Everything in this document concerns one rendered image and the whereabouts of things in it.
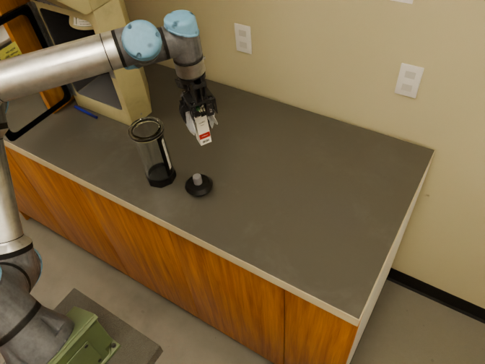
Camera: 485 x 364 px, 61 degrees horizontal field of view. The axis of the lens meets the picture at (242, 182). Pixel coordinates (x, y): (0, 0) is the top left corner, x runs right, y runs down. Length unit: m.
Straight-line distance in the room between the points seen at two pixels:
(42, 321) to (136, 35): 0.63
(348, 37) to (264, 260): 0.77
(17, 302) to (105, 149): 0.79
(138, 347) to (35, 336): 0.27
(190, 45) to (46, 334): 0.71
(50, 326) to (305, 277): 0.64
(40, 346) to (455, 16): 1.31
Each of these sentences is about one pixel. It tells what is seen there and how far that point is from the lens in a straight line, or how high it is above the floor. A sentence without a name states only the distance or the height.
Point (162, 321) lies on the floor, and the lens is 2.22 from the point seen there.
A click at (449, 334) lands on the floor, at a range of 2.27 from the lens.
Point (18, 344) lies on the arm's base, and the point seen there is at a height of 1.16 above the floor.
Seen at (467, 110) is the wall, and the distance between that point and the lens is 1.50.
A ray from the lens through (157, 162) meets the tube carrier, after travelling 1.35.
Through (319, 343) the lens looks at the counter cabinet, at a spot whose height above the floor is 0.58.
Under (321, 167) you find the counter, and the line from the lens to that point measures 1.44.
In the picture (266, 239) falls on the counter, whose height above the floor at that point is 0.94.
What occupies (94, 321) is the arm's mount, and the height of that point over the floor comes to 1.12.
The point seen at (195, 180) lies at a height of 1.00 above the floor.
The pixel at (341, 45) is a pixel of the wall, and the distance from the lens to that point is 1.50.
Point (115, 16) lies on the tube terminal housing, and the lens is 1.52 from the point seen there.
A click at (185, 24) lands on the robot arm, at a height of 1.53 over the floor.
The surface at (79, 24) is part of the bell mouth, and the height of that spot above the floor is 1.33.
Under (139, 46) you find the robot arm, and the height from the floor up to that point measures 1.57.
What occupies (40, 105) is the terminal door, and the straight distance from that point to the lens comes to 1.79.
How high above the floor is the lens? 1.98
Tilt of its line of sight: 48 degrees down
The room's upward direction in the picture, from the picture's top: 6 degrees counter-clockwise
